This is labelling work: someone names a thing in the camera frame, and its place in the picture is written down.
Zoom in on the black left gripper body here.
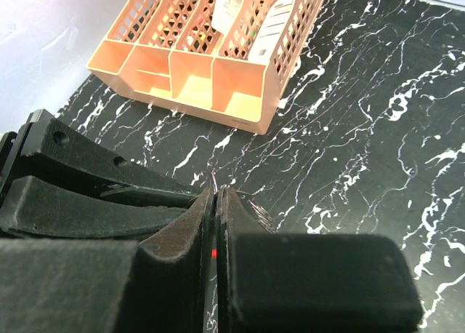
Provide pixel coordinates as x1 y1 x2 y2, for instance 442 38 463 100
1 109 54 202

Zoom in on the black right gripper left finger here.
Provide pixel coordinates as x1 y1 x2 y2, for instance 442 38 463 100
1 189 214 332

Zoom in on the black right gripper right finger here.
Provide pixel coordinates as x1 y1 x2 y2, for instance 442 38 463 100
227 206 424 332

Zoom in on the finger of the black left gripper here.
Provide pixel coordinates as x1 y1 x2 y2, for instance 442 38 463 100
1 176 187 239
20 119 201 198

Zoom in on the peach plastic desk organizer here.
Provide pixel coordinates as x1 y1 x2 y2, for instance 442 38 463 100
88 0 324 135

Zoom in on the white packaged card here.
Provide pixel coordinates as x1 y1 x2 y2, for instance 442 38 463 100
211 0 243 35

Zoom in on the white label bottle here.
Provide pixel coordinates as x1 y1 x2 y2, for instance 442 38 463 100
248 0 295 64

